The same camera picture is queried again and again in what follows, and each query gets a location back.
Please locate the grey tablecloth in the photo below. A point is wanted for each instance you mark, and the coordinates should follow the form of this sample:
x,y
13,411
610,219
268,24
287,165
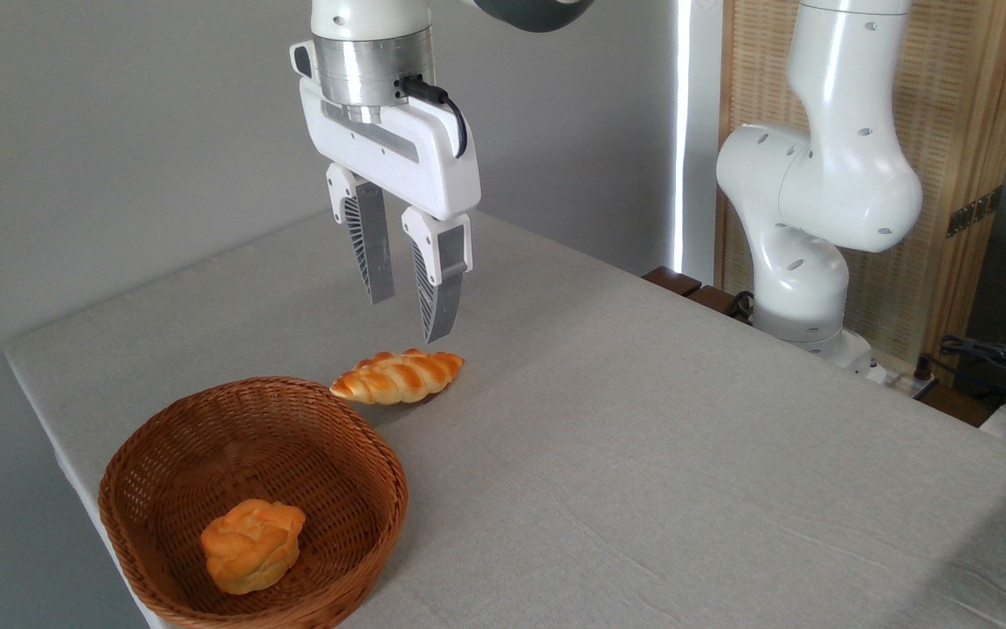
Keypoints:
x,y
643,454

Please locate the black screen hinge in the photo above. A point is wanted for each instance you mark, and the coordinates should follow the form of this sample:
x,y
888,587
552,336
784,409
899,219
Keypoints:
x,y
974,211

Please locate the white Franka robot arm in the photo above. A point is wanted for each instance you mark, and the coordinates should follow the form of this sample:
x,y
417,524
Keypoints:
x,y
844,175

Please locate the dark wooden block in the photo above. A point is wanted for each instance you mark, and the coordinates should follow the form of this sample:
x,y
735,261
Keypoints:
x,y
671,280
717,301

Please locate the long braided bread loaf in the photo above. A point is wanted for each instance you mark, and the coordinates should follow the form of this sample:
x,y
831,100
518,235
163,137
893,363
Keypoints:
x,y
398,377

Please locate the white power strip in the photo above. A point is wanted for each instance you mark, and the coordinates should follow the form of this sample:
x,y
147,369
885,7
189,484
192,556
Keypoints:
x,y
905,383

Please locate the round knotted bread roll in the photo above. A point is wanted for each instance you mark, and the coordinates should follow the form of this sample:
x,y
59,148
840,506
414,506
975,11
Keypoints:
x,y
250,546

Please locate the bamboo folding screen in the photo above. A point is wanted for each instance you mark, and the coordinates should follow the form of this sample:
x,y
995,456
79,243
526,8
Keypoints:
x,y
948,122

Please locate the brown woven wicker basket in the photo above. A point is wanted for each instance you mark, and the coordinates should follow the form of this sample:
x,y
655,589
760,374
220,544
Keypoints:
x,y
293,437

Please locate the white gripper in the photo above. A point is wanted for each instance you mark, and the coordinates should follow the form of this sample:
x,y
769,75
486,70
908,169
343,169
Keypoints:
x,y
398,157

